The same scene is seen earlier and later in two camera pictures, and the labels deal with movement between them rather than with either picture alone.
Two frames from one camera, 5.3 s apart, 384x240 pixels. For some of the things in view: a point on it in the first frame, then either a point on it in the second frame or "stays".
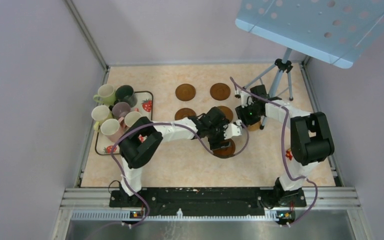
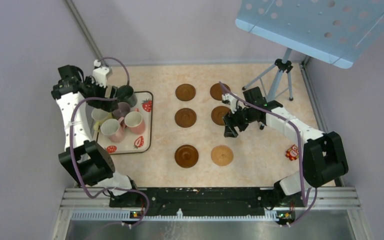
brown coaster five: (227, 149) -> (186, 156)
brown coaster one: (185, 92) stays
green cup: (99, 114) stays
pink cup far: (131, 117) stays
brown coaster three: (184, 113) stays
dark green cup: (125, 93) stays
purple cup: (120, 109) stays
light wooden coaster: (254, 127) -> (222, 155)
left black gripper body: (216, 134) -> (93, 90)
